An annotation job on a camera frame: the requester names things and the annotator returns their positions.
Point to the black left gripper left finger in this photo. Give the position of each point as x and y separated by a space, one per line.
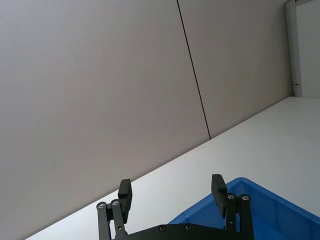
124 200

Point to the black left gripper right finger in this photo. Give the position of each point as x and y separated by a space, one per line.
232 207

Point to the blue plastic bin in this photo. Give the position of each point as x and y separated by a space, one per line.
272 215

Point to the white door frame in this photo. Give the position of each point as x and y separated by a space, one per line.
293 47

